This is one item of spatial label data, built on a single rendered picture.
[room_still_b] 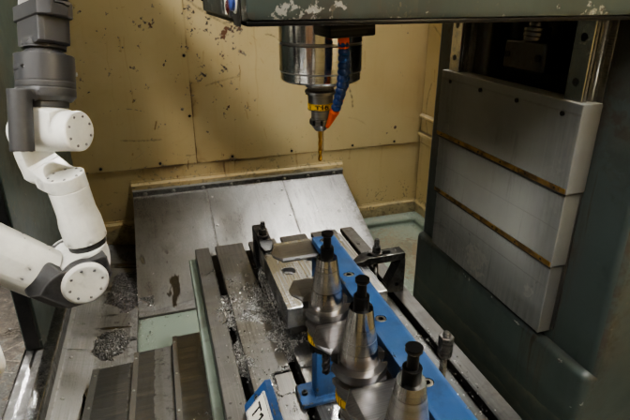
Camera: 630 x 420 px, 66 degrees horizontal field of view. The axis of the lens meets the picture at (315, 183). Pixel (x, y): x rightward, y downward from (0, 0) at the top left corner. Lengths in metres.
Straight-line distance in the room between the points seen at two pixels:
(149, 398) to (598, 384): 0.98
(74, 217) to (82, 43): 1.10
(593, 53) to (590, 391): 0.68
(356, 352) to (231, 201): 1.52
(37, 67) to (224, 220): 1.21
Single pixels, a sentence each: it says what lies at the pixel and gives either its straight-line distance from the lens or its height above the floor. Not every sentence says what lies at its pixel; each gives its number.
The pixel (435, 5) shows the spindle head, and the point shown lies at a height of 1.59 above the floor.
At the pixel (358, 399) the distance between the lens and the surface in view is 0.54.
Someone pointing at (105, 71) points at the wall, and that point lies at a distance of 1.94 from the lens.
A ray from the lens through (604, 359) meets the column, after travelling 1.19.
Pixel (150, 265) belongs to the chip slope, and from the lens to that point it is 1.83.
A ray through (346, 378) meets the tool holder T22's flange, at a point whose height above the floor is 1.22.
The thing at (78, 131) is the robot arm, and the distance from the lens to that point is 0.86.
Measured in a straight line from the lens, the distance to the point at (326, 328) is 0.63.
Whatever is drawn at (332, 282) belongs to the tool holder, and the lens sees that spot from 0.62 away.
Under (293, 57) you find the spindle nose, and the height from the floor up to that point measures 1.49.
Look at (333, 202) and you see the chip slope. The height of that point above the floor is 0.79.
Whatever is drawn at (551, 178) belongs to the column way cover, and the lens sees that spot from 1.08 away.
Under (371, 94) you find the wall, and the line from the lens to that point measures 2.15.
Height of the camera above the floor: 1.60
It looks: 21 degrees down
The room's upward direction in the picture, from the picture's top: straight up
